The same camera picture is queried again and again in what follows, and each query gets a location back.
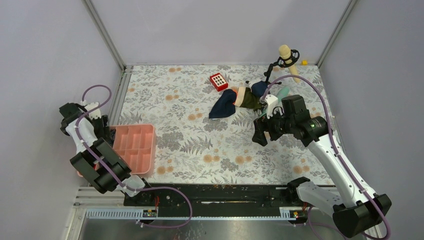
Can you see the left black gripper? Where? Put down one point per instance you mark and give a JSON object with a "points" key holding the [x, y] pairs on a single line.
{"points": [[104, 131]]}

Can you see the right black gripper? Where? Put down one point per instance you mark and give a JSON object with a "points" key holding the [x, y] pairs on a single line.
{"points": [[262, 124]]}

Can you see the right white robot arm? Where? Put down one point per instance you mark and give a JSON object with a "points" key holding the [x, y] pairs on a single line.
{"points": [[357, 207]]}

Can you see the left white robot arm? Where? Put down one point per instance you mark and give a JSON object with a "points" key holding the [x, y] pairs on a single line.
{"points": [[95, 160]]}

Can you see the mint green tube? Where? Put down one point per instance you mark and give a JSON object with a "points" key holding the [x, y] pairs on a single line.
{"points": [[280, 95]]}

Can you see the pink compartment tray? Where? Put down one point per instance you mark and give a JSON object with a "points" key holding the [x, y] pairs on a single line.
{"points": [[136, 145]]}

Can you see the olive and beige garment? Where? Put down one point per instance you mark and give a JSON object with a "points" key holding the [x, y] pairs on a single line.
{"points": [[246, 99]]}

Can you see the solid navy blue garment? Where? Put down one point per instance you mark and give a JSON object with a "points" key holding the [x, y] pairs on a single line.
{"points": [[224, 107]]}

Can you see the beige microphone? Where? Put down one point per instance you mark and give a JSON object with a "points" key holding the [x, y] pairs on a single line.
{"points": [[289, 58]]}

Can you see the red grid box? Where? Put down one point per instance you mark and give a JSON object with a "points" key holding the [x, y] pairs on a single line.
{"points": [[219, 82]]}

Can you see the floral table mat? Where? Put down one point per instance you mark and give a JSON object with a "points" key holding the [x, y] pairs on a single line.
{"points": [[192, 148]]}

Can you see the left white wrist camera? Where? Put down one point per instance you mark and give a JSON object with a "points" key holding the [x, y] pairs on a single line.
{"points": [[95, 110]]}

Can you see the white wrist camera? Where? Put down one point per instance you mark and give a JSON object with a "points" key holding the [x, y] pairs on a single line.
{"points": [[95, 110], [271, 103]]}

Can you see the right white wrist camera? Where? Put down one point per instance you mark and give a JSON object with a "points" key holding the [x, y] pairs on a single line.
{"points": [[271, 103]]}

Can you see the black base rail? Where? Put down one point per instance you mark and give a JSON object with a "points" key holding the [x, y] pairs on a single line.
{"points": [[220, 201]]}

